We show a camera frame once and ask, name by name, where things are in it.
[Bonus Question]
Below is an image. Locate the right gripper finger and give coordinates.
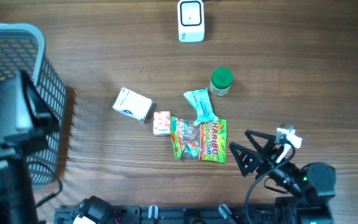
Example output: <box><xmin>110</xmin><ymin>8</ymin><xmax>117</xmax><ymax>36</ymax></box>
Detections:
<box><xmin>245</xmin><ymin>129</ymin><xmax>276</xmax><ymax>151</ymax></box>
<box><xmin>229</xmin><ymin>142</ymin><xmax>263</xmax><ymax>177</ymax></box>

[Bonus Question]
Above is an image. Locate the Haribo gummy candy bag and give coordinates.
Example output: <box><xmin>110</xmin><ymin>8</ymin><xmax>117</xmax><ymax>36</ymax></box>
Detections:
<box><xmin>171</xmin><ymin>116</ymin><xmax>227</xmax><ymax>163</ymax></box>

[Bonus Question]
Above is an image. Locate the green lid jar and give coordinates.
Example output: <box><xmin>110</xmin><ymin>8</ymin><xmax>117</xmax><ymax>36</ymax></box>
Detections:
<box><xmin>209</xmin><ymin>67</ymin><xmax>234</xmax><ymax>96</ymax></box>

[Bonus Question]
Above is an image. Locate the teal tissue packet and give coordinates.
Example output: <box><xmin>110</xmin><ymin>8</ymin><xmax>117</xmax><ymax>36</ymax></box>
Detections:
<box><xmin>183</xmin><ymin>88</ymin><xmax>219</xmax><ymax>126</ymax></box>

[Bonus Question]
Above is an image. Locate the white blue carton box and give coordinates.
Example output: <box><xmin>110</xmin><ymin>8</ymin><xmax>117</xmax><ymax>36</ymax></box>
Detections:
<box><xmin>112</xmin><ymin>87</ymin><xmax>153</xmax><ymax>123</ymax></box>

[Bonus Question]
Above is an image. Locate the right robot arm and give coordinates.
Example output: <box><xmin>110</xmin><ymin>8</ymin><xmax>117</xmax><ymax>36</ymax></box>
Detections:
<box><xmin>229</xmin><ymin>126</ymin><xmax>336</xmax><ymax>223</ymax></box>

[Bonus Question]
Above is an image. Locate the white barcode scanner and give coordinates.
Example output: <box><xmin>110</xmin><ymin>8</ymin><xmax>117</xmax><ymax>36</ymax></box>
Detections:
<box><xmin>177</xmin><ymin>0</ymin><xmax>205</xmax><ymax>43</ymax></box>

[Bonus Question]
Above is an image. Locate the grey plastic mesh basket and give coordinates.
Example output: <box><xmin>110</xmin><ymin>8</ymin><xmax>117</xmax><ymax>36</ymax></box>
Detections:
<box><xmin>0</xmin><ymin>22</ymin><xmax>67</xmax><ymax>190</ymax></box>

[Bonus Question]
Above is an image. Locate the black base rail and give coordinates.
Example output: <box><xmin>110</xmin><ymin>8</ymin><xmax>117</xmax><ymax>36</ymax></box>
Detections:
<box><xmin>53</xmin><ymin>203</ymin><xmax>331</xmax><ymax>224</ymax></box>

